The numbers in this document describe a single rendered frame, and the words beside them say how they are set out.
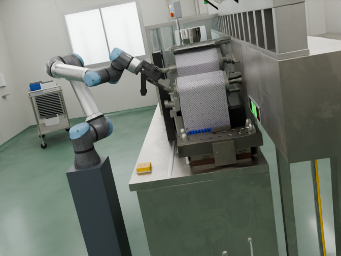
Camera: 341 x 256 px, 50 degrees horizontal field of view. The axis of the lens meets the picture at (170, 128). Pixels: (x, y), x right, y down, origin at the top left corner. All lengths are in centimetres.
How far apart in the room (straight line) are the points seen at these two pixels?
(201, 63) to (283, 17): 110
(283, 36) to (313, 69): 12
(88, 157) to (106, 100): 567
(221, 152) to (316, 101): 75
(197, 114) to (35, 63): 639
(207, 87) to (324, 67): 90
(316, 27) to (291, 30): 674
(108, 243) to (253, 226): 88
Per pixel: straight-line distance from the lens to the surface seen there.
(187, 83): 188
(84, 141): 211
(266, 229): 190
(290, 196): 230
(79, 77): 196
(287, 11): 106
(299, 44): 107
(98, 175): 210
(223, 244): 192
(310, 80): 108
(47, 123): 680
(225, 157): 175
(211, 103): 190
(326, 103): 111
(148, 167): 187
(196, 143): 174
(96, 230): 227
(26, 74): 818
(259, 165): 175
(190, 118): 191
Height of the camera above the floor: 158
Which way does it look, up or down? 15 degrees down
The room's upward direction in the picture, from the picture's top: 10 degrees counter-clockwise
